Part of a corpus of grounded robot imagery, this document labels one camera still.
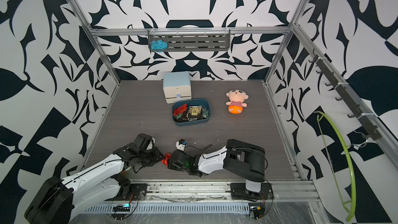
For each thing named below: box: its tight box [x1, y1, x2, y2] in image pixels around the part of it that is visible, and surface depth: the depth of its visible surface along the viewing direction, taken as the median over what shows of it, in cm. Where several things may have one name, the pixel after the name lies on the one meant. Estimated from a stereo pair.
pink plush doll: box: [225, 89, 249, 115], surface depth 104 cm
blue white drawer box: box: [162, 71, 192, 104], surface depth 103 cm
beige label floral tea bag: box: [188, 105, 203, 116], surface depth 98 cm
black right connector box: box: [248, 202, 266, 220], surface depth 73 cm
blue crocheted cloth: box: [150, 39, 169, 53], surface depth 93 cm
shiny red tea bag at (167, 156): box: [161, 152, 172, 166], surface depth 85 cm
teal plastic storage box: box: [171, 98, 212, 126], surface depth 98 cm
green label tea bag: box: [201, 106, 210, 119], surface depth 101 cm
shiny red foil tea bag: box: [173, 103, 188, 117], surface depth 100 cm
